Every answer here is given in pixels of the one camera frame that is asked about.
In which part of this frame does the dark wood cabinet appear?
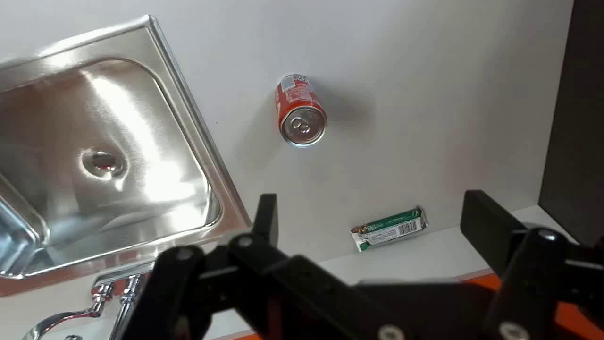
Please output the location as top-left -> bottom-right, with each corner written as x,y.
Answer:
537,0 -> 604,249

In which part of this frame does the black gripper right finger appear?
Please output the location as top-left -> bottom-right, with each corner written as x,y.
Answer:
461,188 -> 604,340

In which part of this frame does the chrome faucet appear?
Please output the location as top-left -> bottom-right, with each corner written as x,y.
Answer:
21,269 -> 152,340

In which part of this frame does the red soda can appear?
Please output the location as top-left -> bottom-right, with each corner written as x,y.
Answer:
274,71 -> 331,149

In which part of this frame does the stainless steel sink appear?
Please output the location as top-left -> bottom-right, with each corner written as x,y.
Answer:
0,14 -> 253,298

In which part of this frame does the green white small packet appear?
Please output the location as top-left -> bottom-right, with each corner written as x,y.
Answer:
350,205 -> 431,254

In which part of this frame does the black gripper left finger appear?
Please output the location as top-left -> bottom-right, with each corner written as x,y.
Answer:
125,192 -> 380,340

